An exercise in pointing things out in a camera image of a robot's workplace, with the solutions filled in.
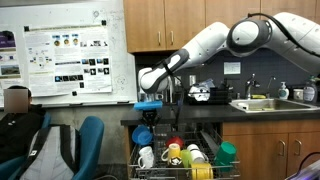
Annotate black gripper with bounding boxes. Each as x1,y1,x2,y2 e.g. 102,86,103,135
142,110,160,131

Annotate blue plastic bowl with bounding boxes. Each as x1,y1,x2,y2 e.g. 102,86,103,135
131,124,154,146

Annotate red plastic bowl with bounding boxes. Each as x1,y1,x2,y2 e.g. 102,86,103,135
165,135,185,149

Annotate blue cup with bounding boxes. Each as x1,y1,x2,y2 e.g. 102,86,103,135
133,100,164,112

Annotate white mug blue print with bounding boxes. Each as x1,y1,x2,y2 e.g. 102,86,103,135
137,145,155,169

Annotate yellow mug white base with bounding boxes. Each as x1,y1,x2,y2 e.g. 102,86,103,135
160,143,182,167

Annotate lime green cup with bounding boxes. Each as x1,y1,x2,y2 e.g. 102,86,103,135
179,148,193,169

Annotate white mug black band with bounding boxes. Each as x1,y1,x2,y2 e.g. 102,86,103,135
185,143,205,164

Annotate clear plastic bag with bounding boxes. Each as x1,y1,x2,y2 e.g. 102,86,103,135
188,79,216,102

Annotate blue chair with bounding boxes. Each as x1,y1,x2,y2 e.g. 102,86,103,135
0,111,53,180
71,115,105,180

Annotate large yellow cup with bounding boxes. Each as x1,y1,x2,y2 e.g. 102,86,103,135
190,162,214,180

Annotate black dish drainer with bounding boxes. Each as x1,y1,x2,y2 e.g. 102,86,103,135
186,79,234,106

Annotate whiteboard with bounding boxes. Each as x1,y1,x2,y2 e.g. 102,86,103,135
0,0,138,108

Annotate green plastic cup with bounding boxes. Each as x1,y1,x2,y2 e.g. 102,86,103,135
214,141,238,168

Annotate large white research poster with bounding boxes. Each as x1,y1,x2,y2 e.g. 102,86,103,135
23,24,113,98

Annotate chrome faucet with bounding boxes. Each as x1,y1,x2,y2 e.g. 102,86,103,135
244,73,262,100

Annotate grey black backpack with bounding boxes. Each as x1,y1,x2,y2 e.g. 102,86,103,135
18,124,81,180

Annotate wooden base cabinet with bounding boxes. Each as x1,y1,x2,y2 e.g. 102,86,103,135
221,119,320,180

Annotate thin chrome tap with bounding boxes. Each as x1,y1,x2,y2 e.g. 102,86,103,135
266,75,277,100

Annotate seated person black hoodie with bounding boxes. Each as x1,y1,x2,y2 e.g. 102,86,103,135
0,85,46,164

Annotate steel sink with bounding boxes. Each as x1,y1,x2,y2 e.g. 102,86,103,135
229,98,320,114

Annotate white soap pump bottle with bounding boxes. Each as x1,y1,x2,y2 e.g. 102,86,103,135
277,81,290,101

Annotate small white jar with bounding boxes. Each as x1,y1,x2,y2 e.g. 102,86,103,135
292,88,305,102

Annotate small purple poster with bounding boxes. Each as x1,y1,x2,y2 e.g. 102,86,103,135
0,30,22,88

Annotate dark dish soap bottle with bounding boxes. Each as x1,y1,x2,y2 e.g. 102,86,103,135
302,74,318,104

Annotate white purple object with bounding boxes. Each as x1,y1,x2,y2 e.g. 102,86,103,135
288,151,320,180

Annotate wire dishwasher rack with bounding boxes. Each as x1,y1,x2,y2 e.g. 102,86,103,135
126,124,241,180

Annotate white wall sign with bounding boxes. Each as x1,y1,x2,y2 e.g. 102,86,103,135
223,61,242,76

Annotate wooden wall cabinet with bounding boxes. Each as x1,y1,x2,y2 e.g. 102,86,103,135
123,0,320,54

